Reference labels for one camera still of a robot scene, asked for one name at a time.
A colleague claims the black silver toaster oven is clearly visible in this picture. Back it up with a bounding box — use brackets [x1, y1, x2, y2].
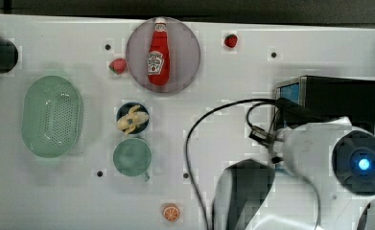
[275, 76, 375, 133]

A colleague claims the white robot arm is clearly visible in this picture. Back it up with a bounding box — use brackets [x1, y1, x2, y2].
[212, 117, 375, 230]

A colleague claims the red ketchup bottle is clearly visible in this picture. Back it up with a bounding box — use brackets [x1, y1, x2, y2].
[147, 17, 171, 86]

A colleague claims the peeled yellow banana toy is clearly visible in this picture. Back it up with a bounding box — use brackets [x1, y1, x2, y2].
[116, 104, 151, 135]

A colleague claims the dark blue small bowl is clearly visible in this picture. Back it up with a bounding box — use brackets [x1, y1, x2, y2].
[116, 102, 151, 135]

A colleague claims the grey round plate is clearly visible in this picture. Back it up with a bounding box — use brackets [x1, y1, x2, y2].
[126, 17, 200, 93]

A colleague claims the green mug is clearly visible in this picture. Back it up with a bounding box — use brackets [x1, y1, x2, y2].
[113, 138, 152, 182]

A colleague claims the large red strawberry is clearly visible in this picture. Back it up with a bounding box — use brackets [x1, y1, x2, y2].
[108, 58, 128, 75]

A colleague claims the small red strawberry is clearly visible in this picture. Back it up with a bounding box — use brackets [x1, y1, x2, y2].
[224, 34, 238, 48]

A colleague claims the orange slice toy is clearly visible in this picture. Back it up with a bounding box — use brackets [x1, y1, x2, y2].
[162, 204, 180, 222]

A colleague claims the green perforated colander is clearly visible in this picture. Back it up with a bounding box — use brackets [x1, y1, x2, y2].
[21, 76, 83, 158]

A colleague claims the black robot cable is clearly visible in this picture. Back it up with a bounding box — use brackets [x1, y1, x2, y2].
[184, 98, 323, 230]

